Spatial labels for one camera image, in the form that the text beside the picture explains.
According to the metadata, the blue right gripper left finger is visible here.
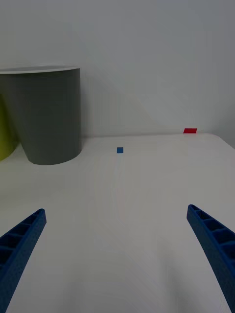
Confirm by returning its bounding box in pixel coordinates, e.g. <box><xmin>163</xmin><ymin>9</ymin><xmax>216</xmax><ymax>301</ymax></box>
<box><xmin>0</xmin><ymin>208</ymin><xmax>47</xmax><ymax>313</ymax></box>

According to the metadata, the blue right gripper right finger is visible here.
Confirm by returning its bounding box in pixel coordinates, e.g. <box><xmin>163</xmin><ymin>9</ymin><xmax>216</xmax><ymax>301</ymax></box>
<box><xmin>187</xmin><ymin>204</ymin><xmax>235</xmax><ymax>313</ymax></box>

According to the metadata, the yellow-green plastic bin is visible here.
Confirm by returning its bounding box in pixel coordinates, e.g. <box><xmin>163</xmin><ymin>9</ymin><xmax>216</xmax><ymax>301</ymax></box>
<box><xmin>0</xmin><ymin>94</ymin><xmax>19</xmax><ymax>162</ymax></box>

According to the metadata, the grey plastic bin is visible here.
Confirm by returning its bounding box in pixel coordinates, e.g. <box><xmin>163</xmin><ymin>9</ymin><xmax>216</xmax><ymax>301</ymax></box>
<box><xmin>0</xmin><ymin>65</ymin><xmax>82</xmax><ymax>166</ymax></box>

